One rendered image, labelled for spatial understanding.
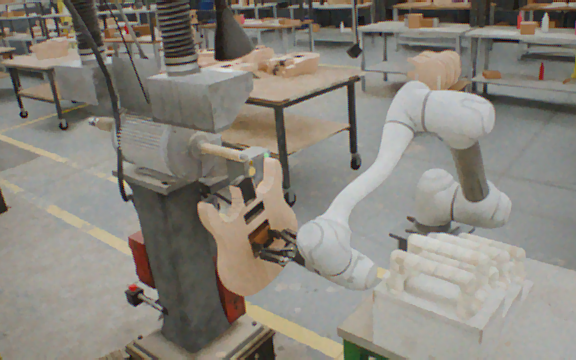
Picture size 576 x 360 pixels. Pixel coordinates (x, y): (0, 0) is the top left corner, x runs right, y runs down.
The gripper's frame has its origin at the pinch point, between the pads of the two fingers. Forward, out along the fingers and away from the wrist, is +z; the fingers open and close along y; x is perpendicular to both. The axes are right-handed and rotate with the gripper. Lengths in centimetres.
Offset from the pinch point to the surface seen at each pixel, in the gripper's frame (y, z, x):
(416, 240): -3, -58, 21
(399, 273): -12, -58, 18
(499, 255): 11, -73, 10
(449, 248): -3, -66, 21
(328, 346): 38, 20, -107
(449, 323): -15, -71, 11
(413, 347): -17, -62, 0
